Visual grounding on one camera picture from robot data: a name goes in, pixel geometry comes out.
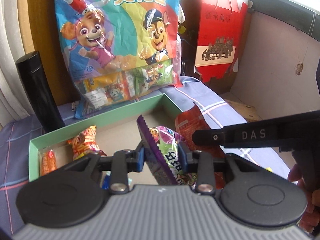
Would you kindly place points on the blue plaid cloth cover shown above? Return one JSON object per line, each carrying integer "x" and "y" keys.
{"x": 15, "y": 137}

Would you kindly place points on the red pouch with brown cap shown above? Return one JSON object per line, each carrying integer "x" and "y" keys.
{"x": 191, "y": 121}

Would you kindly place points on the black cylinder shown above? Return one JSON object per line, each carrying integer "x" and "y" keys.
{"x": 35, "y": 84}

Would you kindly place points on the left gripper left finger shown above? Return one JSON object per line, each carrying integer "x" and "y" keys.
{"x": 124, "y": 162}

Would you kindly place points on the large cartoon puppy snack bag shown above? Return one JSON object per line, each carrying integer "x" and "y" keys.
{"x": 119, "y": 50}

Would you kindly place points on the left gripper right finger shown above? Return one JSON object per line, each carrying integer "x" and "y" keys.
{"x": 201, "y": 163}

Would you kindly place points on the white embroidered curtain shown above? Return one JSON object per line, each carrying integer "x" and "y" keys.
{"x": 14, "y": 102}

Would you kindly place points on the purple cartoon snack bag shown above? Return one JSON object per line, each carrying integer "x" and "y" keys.
{"x": 161, "y": 154}

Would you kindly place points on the red paper gift bag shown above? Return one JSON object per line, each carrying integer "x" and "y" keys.
{"x": 220, "y": 30}

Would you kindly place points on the orange noodle snack bag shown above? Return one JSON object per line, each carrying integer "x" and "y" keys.
{"x": 84, "y": 143}

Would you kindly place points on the blue white cracker packet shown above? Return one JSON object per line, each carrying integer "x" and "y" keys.
{"x": 106, "y": 182}

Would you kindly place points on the person right hand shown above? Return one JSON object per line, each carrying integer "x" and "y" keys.
{"x": 310, "y": 219}

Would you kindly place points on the mint green cardboard tray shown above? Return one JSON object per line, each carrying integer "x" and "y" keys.
{"x": 116, "y": 129}

